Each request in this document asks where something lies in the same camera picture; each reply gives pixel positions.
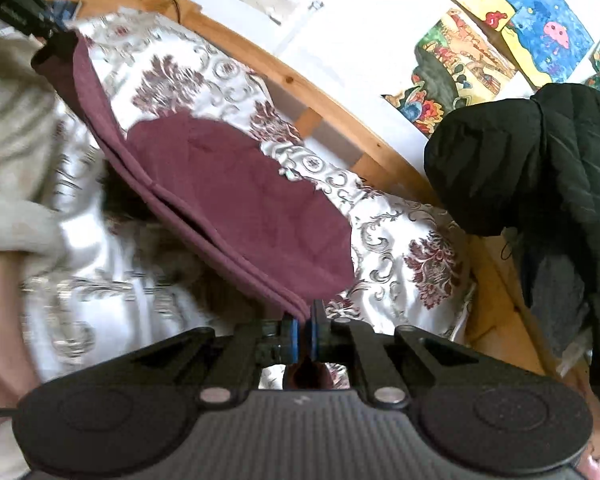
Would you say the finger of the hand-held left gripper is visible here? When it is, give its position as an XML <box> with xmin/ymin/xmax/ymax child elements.
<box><xmin>30</xmin><ymin>24</ymin><xmax>79</xmax><ymax>73</ymax></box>

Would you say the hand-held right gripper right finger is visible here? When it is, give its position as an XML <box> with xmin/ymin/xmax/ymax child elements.
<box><xmin>305</xmin><ymin>300</ymin><xmax>481</xmax><ymax>407</ymax></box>

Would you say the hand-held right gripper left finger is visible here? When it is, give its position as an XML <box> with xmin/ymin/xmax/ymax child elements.
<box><xmin>125</xmin><ymin>314</ymin><xmax>301</xmax><ymax>407</ymax></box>

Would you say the maroon long-sleeved sweater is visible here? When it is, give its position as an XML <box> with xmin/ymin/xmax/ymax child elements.
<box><xmin>32</xmin><ymin>35</ymin><xmax>356</xmax><ymax>391</ymax></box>

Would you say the white floral bedspread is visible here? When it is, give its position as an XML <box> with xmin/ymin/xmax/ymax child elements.
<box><xmin>10</xmin><ymin>10</ymin><xmax>478</xmax><ymax>391</ymax></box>

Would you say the grey cloth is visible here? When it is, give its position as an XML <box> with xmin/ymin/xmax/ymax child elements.
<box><xmin>529</xmin><ymin>255</ymin><xmax>595</xmax><ymax>361</ymax></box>

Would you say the pink cloth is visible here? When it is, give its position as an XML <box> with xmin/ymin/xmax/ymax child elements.
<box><xmin>0</xmin><ymin>252</ymin><xmax>43</xmax><ymax>461</ymax></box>

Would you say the black quilted jacket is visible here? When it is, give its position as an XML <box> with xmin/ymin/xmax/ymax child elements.
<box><xmin>424</xmin><ymin>82</ymin><xmax>600</xmax><ymax>401</ymax></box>

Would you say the wooden bed frame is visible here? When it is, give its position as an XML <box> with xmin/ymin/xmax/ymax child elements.
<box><xmin>22</xmin><ymin>0</ymin><xmax>588</xmax><ymax>386</ymax></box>

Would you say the white wall pipe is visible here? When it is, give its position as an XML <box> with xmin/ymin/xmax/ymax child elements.
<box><xmin>272</xmin><ymin>0</ymin><xmax>351</xmax><ymax>58</ymax></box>

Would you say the landscape cartoon wall poster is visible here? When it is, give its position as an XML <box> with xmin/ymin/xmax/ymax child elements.
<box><xmin>381</xmin><ymin>8</ymin><xmax>522</xmax><ymax>137</ymax></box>

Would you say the yellow and blue wall poster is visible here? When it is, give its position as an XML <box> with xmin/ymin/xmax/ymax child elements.
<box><xmin>410</xmin><ymin>0</ymin><xmax>597</xmax><ymax>92</ymax></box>

